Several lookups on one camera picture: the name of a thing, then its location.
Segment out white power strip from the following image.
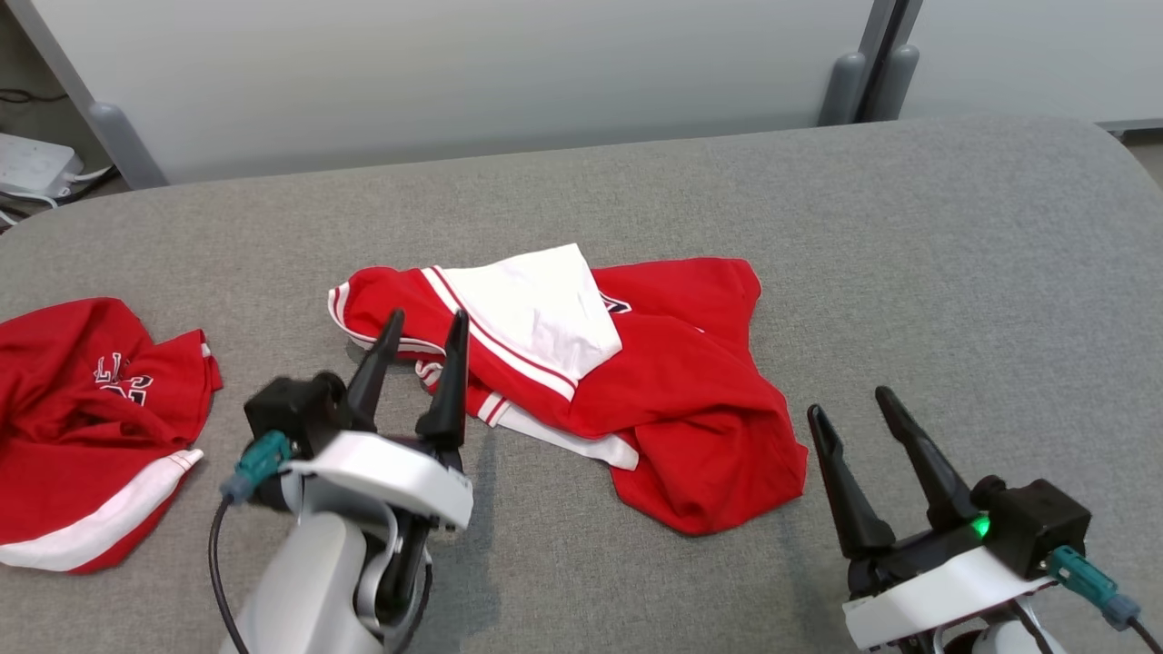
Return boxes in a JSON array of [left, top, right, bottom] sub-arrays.
[[0, 134, 83, 201]]

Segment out grey partition post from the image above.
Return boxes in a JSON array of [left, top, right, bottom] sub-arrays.
[[0, 0, 171, 190], [863, 0, 921, 122], [818, 0, 887, 126]]

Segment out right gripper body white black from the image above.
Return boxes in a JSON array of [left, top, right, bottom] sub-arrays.
[[841, 518, 1060, 651]]

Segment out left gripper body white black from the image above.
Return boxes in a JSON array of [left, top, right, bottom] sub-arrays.
[[282, 400, 474, 532]]

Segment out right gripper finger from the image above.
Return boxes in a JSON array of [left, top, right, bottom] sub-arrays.
[[874, 386, 983, 533], [807, 404, 897, 560]]

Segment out arm cable teal plug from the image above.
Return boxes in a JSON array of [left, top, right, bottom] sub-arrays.
[[1045, 545, 1163, 654], [207, 431, 293, 654]]

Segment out grey fabric sofa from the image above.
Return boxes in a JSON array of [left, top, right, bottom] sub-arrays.
[[0, 116, 1163, 654]]

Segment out right arm cable teal plug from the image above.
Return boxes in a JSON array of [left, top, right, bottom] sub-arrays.
[[1045, 545, 1163, 654]]

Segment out red jersey with number 23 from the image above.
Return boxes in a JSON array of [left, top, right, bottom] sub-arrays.
[[327, 243, 810, 537]]

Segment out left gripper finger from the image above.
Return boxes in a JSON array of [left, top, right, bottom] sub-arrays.
[[415, 308, 472, 451], [343, 309, 406, 433]]

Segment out left arm cable teal plug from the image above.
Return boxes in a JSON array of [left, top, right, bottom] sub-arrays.
[[207, 431, 293, 654]]

